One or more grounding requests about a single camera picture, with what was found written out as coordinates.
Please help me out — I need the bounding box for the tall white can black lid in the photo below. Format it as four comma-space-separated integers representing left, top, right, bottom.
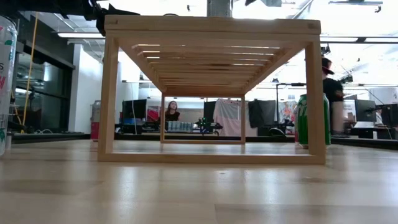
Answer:
0, 14, 18, 156
206, 0, 233, 18

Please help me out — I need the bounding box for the slatted wooden shelf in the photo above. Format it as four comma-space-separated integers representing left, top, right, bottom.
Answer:
97, 14, 326, 165

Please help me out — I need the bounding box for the ceiling light fixture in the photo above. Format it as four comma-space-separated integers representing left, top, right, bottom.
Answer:
364, 37, 398, 44
57, 32, 107, 39
320, 36, 359, 43

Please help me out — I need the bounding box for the red poster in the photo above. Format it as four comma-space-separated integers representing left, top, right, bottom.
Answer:
146, 105, 162, 123

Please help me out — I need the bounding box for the person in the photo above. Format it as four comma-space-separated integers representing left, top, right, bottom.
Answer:
164, 100, 181, 123
322, 57, 357, 136

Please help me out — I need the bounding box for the row of pale blue cans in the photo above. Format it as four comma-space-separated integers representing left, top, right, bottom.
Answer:
167, 120, 193, 132

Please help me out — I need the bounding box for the black device with green light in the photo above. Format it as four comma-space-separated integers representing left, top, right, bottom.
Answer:
194, 117, 223, 135

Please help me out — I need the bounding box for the pink cloth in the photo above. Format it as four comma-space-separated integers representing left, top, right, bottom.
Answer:
213, 98, 258, 137

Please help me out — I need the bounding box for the dark grey cloth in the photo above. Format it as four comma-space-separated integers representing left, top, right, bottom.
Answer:
248, 99, 277, 129

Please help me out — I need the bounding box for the black office chair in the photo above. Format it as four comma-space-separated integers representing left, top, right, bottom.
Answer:
267, 127, 287, 137

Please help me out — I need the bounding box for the green soda can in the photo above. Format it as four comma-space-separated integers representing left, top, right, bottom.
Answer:
297, 93, 331, 149

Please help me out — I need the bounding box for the white sign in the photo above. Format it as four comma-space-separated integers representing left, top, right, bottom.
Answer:
343, 99, 357, 121

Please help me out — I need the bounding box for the black office desk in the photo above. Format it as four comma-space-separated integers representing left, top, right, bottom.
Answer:
349, 126, 397, 140

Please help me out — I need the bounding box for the yellow power cable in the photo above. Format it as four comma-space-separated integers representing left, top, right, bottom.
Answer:
20, 12, 39, 134

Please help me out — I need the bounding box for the black metal table frame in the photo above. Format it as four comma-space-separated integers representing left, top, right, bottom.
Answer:
11, 132, 398, 151

